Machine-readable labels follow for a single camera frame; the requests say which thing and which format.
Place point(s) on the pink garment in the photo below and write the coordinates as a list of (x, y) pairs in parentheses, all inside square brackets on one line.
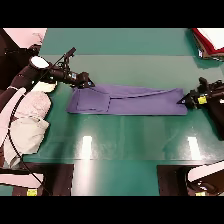
[(35, 105)]

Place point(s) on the cream garment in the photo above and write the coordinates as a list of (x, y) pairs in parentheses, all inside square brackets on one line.
[(45, 87)]

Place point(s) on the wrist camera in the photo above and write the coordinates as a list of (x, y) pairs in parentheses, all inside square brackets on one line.
[(205, 85), (68, 55)]

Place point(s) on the white garment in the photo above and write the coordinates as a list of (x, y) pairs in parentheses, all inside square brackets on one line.
[(215, 36)]

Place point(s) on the red garment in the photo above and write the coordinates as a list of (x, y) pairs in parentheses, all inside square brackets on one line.
[(197, 37)]

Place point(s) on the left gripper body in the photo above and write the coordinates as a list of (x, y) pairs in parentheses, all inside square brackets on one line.
[(85, 80)]

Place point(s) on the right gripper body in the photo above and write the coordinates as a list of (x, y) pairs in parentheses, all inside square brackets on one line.
[(196, 99)]

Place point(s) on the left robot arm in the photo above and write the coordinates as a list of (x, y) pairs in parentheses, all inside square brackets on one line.
[(26, 75)]

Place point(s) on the purple shirt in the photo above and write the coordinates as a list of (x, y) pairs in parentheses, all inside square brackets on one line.
[(133, 103)]

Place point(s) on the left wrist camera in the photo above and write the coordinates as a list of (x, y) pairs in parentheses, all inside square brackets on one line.
[(68, 55)]

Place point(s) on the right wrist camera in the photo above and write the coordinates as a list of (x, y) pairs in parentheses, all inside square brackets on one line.
[(205, 85)]

